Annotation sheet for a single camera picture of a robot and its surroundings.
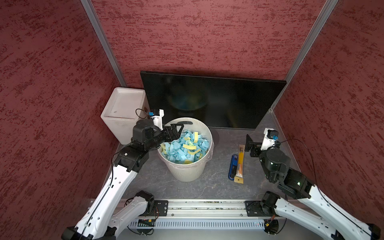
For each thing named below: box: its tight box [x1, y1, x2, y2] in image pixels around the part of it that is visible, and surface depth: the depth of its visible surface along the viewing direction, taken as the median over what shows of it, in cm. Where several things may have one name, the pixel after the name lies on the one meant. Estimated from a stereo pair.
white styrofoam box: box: [100, 87, 149, 145], surface depth 89 cm
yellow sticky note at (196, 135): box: [194, 131, 199, 144], surface depth 77 cm
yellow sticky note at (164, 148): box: [160, 143, 167, 155], surface depth 76 cm
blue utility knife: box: [228, 154, 238, 181], surface depth 88 cm
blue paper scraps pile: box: [160, 130, 210, 164], surface depth 75 cm
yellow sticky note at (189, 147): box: [183, 144, 197, 150], surface depth 73 cm
